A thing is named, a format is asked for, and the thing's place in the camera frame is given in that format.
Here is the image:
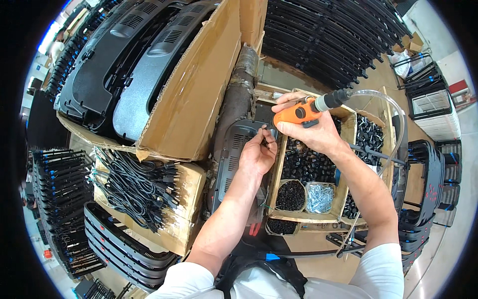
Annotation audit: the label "person's right hand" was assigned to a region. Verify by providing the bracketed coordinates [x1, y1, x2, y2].
[271, 91, 349, 159]

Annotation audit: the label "person's left hand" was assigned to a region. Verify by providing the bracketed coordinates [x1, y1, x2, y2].
[238, 125, 279, 177]

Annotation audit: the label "orange pneumatic screwdriver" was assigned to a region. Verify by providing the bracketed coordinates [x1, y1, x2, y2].
[273, 88, 353, 129]

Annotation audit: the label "black vented plastic panel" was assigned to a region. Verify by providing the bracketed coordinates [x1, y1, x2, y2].
[212, 119, 281, 214]

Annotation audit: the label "pile of black rubber feet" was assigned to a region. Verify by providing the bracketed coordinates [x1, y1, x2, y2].
[281, 138, 345, 184]

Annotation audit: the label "wooden compartment tray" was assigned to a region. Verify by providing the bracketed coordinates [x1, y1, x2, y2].
[266, 87, 397, 233]

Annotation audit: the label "pile of black plastic knobs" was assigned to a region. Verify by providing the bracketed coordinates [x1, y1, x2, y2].
[354, 113, 385, 167]

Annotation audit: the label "round bowl of black screws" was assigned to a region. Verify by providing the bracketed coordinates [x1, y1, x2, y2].
[275, 179, 308, 213]

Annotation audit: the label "black metal rod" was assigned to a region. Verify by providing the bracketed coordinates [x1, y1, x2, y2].
[349, 143, 408, 166]

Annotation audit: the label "bowl of silver screws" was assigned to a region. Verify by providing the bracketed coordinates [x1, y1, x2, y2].
[305, 182, 336, 215]

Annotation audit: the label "small pile of black parts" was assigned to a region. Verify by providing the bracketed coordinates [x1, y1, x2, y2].
[341, 192, 360, 220]

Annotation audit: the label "large cardboard carton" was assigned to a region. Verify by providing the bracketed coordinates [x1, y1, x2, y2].
[56, 0, 242, 162]

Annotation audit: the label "big stack of black frames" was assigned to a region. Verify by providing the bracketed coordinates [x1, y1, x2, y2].
[261, 0, 412, 91]

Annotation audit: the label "white plastic bag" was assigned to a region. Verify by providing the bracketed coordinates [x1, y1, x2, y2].
[388, 50, 412, 79]

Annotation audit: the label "stack of white grilles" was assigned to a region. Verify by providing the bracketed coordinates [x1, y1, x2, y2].
[405, 87, 462, 142]

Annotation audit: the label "stack of red-dotted black panels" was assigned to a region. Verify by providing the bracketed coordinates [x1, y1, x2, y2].
[397, 139, 463, 273]

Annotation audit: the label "person's body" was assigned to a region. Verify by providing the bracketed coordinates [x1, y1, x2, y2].
[146, 224, 406, 299]

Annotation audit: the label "grey speckled vented panel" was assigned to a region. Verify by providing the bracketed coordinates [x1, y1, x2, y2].
[112, 0, 223, 143]

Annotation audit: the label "tall cardboard carton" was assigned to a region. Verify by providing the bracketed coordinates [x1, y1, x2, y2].
[239, 0, 269, 57]

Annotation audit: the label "small open cardboard box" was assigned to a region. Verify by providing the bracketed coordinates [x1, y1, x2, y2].
[392, 32, 425, 54]

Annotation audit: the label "stack of black curved panels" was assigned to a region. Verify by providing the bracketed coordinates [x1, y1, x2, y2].
[84, 202, 180, 293]

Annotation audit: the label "black glossy vented panel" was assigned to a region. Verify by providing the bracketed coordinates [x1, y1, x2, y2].
[59, 0, 187, 129]

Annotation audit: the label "stack of black blue-clipped frames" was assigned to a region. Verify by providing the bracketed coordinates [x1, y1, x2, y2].
[31, 148, 108, 280]

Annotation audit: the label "row of black frames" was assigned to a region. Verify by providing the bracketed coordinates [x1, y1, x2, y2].
[44, 0, 118, 99]

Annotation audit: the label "brown tape-wrapped post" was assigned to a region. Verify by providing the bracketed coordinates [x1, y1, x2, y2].
[203, 44, 261, 221]

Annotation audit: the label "clear air hose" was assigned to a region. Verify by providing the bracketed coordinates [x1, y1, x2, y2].
[335, 89, 406, 258]

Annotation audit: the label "bundle of black power cables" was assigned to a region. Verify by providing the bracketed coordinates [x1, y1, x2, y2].
[88, 147, 184, 233]

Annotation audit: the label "black wire frames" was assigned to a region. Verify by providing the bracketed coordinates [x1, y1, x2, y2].
[391, 52, 449, 91]

